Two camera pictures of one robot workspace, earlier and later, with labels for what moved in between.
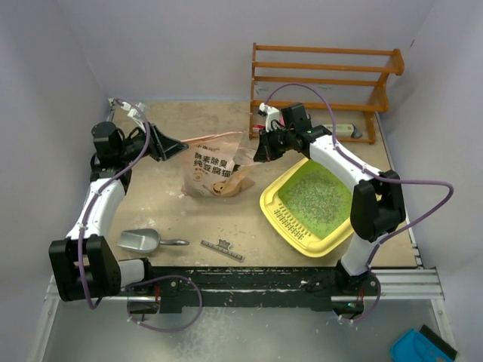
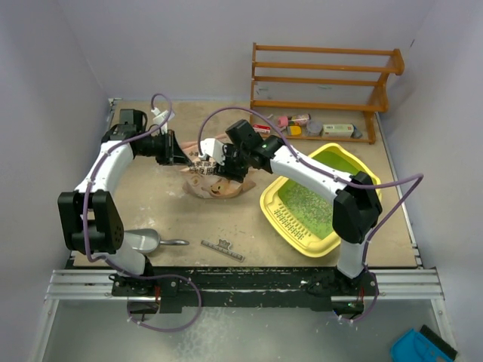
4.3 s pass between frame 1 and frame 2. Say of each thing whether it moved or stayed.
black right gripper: moved
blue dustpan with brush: stayed
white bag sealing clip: stayed
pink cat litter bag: moved
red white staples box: stayed
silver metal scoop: stayed
